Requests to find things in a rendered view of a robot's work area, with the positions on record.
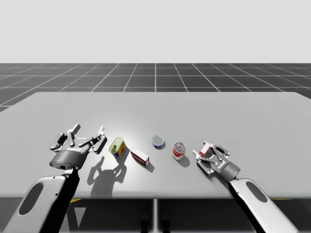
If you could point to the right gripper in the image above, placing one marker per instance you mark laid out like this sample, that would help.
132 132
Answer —
228 171

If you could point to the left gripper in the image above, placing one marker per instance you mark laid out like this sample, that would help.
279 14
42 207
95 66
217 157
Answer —
69 157

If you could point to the red and white carton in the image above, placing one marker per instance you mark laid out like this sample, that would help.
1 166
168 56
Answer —
205 148

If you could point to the green and blue rectangular can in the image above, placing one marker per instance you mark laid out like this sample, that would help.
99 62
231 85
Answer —
117 147

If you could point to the red and white can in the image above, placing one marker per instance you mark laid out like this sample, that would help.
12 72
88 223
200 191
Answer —
178 151

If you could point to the blue flat can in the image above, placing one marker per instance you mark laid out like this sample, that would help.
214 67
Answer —
158 142

